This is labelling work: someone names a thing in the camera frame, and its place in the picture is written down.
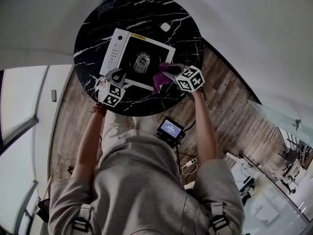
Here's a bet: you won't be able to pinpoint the white desk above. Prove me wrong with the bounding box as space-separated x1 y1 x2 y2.
224 151 264 200

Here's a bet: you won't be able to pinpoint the person's grey shirt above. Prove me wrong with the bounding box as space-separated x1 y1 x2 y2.
47 135 246 235

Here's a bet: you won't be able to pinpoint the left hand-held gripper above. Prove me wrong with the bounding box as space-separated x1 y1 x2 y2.
94 68 127 107

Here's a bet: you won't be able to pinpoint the white power strip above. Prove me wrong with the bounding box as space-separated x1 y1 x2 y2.
180 157 198 169

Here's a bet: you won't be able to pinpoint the small black monitor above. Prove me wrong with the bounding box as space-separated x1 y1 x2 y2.
156 116 185 141

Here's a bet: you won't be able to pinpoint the black cable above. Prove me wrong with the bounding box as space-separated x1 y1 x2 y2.
182 119 197 135

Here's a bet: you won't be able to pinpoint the black office chair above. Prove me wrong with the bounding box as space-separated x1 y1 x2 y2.
278 144 298 166

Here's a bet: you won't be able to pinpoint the white portable stove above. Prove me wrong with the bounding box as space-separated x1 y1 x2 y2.
99 28 176 92

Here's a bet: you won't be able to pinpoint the window with dark frame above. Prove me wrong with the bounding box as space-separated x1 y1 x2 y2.
0 64 51 154

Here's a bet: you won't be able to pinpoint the white cable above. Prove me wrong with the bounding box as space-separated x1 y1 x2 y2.
181 164 198 176

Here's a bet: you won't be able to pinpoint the grey backpack strap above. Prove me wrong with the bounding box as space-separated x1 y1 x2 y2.
207 201 230 235
71 203 92 235

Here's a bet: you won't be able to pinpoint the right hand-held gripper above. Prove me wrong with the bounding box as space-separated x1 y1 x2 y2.
161 63 205 93

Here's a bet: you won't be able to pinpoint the purple cloth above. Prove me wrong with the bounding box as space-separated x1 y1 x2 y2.
152 62 176 94

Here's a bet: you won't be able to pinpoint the black monitor stand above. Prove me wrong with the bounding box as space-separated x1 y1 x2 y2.
168 137 183 183

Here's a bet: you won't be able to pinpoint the person's right forearm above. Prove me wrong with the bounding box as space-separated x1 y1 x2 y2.
191 90 220 162

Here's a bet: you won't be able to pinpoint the person's beige trousers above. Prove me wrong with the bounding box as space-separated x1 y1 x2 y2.
98 111 160 158

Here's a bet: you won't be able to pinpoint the person's left forearm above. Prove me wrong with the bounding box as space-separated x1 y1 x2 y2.
72 103 108 181

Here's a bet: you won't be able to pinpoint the glass partition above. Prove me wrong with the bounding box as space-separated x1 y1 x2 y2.
246 98 313 149

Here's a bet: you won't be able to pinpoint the red beaded bracelet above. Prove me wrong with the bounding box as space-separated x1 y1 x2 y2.
90 102 108 118

